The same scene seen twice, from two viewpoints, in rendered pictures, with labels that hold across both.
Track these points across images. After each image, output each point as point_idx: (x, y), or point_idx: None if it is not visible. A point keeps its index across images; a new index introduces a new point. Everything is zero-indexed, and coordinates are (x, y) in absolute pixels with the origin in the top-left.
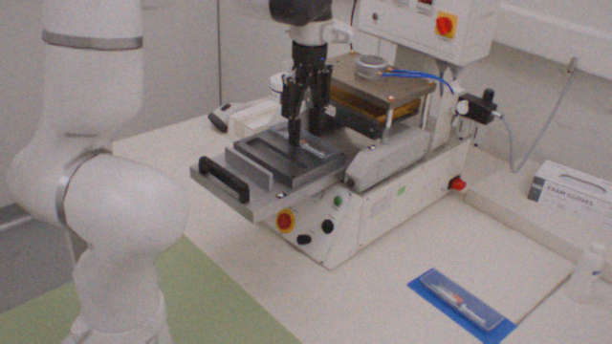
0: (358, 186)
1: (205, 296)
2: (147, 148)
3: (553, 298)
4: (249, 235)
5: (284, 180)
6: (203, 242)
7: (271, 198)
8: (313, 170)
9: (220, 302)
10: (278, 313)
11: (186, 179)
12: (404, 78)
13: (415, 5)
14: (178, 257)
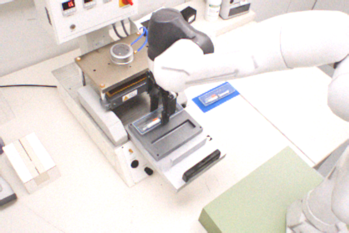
0: (186, 103)
1: (258, 190)
2: None
3: None
4: (162, 182)
5: (197, 133)
6: (169, 210)
7: (212, 143)
8: (192, 117)
9: (261, 183)
10: (227, 170)
11: (89, 226)
12: (130, 43)
13: (101, 0)
14: (227, 207)
